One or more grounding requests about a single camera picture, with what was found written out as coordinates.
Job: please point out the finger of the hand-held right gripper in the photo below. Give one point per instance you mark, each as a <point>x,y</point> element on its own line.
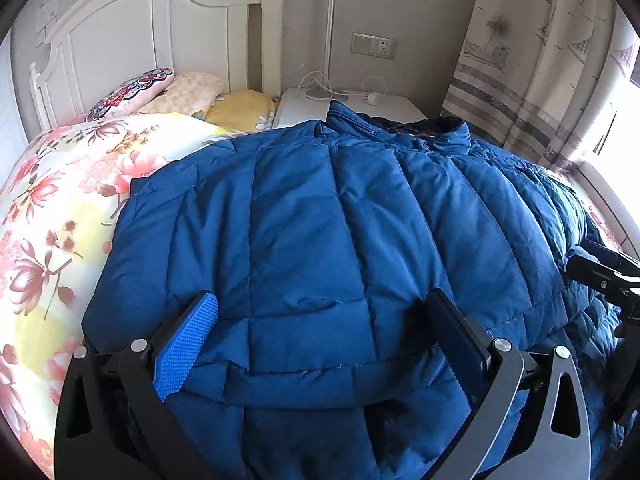
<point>590,270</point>
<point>615,254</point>

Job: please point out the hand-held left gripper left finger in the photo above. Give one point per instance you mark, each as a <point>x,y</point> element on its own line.
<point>187,345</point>

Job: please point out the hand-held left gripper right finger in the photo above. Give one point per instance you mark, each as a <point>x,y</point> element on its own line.
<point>450,330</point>

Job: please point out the blue puffer jacket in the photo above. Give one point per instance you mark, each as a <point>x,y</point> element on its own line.
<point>325,210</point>

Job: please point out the floral quilt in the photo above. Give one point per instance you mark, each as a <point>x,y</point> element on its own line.
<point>50,210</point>

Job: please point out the printed curtain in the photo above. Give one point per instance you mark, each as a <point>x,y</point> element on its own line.
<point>525,60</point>

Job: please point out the yellow pillow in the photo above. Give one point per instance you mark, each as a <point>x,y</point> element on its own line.
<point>245,110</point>

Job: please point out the white charger plug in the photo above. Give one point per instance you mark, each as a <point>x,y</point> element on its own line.
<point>374,99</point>

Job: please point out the beige checked pillow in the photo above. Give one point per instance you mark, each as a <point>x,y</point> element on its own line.
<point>190,92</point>

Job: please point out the round patterned cushion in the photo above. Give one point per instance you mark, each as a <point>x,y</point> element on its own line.
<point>130,92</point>

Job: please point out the white nightstand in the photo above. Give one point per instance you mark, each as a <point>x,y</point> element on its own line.
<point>310,110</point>

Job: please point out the white stick desk lamp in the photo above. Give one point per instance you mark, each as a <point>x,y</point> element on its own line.
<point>329,35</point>

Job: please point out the white bed headboard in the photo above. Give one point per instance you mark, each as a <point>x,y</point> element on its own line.
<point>150,25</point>

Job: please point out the wall socket panel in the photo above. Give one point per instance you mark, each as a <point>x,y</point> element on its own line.
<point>372,44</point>

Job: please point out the wall paper notice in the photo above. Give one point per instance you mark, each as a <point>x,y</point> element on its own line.
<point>47,17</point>

